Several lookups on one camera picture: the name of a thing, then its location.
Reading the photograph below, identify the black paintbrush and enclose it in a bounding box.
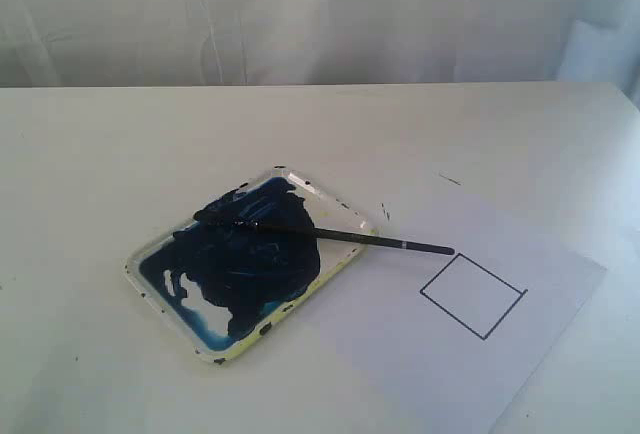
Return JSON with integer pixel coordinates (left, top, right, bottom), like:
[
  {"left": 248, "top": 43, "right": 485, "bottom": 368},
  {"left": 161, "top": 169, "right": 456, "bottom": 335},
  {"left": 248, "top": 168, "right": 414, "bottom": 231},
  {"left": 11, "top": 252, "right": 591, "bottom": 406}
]
[{"left": 193, "top": 209, "right": 456, "bottom": 256}]

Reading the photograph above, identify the white paint tray with blue paint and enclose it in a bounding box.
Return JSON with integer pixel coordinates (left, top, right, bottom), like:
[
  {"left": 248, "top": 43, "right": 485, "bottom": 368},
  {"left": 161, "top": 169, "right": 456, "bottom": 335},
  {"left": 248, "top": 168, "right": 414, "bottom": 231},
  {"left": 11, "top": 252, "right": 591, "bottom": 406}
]
[{"left": 125, "top": 166, "right": 377, "bottom": 364}]

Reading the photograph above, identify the white paper sheet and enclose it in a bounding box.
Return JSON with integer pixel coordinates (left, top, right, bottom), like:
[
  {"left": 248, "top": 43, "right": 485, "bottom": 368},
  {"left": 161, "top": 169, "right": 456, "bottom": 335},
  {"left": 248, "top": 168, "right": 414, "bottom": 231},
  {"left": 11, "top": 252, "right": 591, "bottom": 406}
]
[{"left": 315, "top": 189, "right": 605, "bottom": 433}]

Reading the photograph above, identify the white backdrop curtain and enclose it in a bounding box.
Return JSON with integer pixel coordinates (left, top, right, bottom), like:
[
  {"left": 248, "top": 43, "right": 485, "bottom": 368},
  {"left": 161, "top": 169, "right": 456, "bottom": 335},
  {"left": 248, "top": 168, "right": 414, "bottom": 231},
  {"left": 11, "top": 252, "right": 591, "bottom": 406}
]
[{"left": 1, "top": 0, "right": 639, "bottom": 88}]

